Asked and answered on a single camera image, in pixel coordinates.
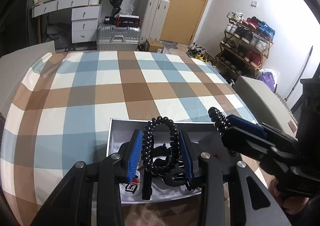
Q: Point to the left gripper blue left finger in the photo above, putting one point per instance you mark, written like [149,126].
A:
[133,154]

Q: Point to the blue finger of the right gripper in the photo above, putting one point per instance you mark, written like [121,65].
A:
[247,143]
[245,125]

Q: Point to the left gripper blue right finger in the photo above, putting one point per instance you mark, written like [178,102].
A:
[186,151]

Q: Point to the black hair claw clip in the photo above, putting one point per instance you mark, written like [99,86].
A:
[176,177]

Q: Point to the round white printed badge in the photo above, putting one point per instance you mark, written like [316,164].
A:
[132,188]

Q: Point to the long black toothed hair clip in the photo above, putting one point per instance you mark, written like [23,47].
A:
[147,184]

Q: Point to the person's right hand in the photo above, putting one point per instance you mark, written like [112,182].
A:
[292,205]

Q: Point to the grey cardboard box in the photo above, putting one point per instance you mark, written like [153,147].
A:
[204,136]

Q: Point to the purple bag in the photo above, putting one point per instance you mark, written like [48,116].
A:
[267,78]

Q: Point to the wooden shoe rack with shoes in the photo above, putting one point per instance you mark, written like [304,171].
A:
[245,46]

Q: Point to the plaid checkered bedsheet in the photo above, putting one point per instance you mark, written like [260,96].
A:
[62,110]

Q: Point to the brown cardboard box on floor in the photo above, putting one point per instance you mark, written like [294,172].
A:
[154,46]

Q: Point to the silver aluminium suitcase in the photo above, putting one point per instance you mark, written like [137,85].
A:
[112,38]

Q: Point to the white upright suitcase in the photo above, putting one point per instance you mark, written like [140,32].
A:
[152,15]

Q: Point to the black red box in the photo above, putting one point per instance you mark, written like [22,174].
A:
[127,21]

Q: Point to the grey left bedside cabinet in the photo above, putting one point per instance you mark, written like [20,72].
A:
[15,65]

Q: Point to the white dressing desk with drawers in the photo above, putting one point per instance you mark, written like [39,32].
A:
[83,15]

